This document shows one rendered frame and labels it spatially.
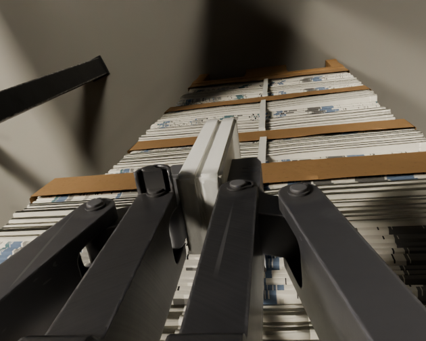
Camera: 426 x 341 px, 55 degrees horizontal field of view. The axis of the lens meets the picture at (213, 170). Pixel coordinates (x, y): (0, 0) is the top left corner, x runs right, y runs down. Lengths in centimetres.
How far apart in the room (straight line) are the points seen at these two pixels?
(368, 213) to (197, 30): 97
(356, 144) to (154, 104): 84
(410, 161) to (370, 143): 15
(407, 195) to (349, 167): 6
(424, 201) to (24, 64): 124
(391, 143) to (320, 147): 8
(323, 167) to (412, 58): 92
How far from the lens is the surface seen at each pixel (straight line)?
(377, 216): 27
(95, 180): 38
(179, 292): 22
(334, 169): 33
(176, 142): 58
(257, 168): 15
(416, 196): 30
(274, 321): 20
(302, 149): 49
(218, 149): 15
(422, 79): 126
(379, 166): 34
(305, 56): 118
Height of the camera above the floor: 117
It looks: 66 degrees down
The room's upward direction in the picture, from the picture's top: 162 degrees counter-clockwise
